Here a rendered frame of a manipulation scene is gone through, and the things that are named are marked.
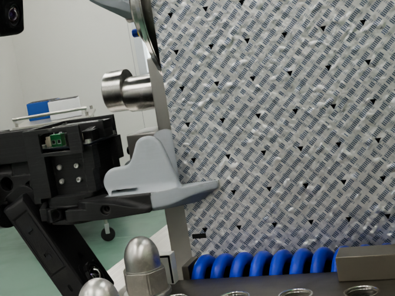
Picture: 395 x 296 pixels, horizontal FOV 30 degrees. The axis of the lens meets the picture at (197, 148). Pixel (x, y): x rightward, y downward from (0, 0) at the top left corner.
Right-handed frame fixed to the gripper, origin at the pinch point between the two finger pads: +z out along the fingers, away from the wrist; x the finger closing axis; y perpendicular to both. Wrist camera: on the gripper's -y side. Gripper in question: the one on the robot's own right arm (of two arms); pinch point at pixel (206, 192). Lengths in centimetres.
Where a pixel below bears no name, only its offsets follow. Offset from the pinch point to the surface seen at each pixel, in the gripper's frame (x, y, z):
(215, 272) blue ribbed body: -3.7, -5.6, 1.0
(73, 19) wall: 556, 58, -290
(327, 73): -0.3, 8.3, 11.1
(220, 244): -0.2, -4.3, 0.6
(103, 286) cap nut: -16.8, -1.8, -1.8
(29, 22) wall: 556, 63, -335
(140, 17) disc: -1.2, 14.7, -2.7
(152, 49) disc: -0.1, 12.1, -2.6
